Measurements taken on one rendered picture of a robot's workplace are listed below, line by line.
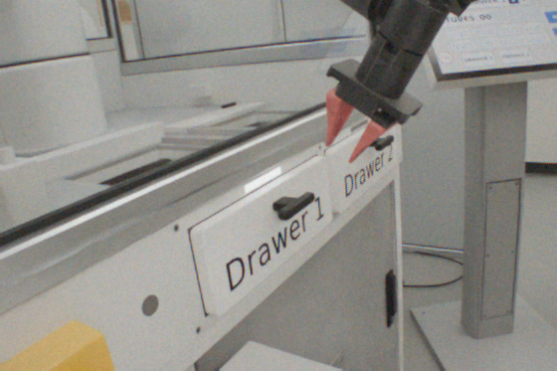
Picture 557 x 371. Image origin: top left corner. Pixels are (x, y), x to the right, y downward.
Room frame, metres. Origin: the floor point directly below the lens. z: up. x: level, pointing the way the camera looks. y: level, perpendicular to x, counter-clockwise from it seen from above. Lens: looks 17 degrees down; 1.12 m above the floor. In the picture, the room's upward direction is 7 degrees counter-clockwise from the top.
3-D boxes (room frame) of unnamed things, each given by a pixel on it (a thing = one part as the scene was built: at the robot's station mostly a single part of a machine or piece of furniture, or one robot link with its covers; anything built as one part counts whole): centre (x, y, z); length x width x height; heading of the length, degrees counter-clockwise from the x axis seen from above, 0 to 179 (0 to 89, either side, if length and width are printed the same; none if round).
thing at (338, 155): (0.82, -0.16, 0.87); 0.29 x 0.02 x 0.11; 146
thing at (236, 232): (0.56, 0.02, 0.87); 0.29 x 0.02 x 0.11; 146
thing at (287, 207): (0.55, 0.00, 0.91); 0.07 x 0.04 x 0.01; 146
